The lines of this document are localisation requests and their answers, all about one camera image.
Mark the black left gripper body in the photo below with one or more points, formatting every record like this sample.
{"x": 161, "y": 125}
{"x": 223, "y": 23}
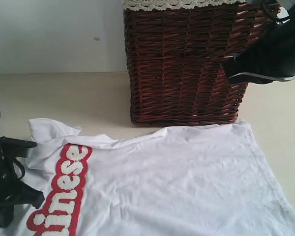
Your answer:
{"x": 13, "y": 191}

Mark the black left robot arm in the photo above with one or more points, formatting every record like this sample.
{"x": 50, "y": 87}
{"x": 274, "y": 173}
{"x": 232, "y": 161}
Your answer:
{"x": 12, "y": 190}

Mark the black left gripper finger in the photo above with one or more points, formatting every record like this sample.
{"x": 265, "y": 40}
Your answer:
{"x": 37, "y": 198}

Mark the brown wicker basket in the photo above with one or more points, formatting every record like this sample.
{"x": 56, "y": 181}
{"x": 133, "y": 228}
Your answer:
{"x": 174, "y": 60}

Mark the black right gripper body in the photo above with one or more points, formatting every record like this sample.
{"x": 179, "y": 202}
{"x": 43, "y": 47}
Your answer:
{"x": 274, "y": 54}

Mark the white t-shirt with red lettering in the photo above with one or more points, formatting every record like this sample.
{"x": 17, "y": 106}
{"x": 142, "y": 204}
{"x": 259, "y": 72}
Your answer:
{"x": 178, "y": 181}

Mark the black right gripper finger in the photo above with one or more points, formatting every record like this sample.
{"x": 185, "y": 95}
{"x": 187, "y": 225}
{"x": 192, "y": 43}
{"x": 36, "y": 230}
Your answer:
{"x": 238, "y": 72}

